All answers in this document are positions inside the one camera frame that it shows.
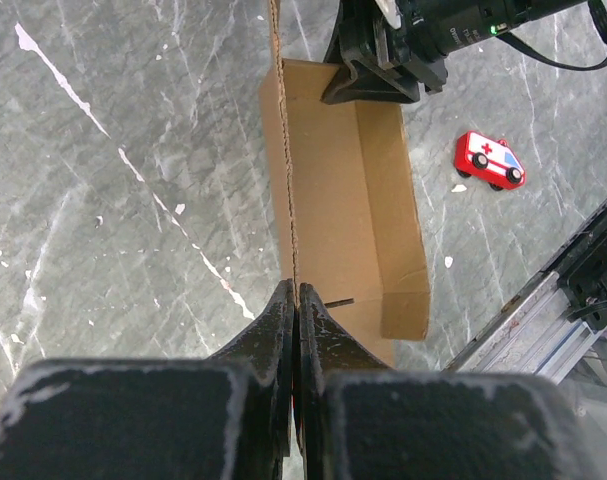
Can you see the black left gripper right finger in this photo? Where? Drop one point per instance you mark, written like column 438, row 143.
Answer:
column 357, row 418

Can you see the red toy ambulance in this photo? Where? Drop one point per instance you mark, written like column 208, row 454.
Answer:
column 491, row 161

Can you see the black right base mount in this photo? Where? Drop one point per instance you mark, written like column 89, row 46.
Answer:
column 584, row 280

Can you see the cardboard box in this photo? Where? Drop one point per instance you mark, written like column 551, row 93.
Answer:
column 343, row 197

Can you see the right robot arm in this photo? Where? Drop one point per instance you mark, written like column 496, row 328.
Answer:
column 472, row 21

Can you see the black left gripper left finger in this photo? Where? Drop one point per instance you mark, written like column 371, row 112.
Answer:
column 226, row 416

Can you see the aluminium mounting rail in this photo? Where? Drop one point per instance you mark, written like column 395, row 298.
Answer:
column 531, row 333

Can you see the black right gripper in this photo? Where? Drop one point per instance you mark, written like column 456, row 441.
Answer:
column 382, row 63

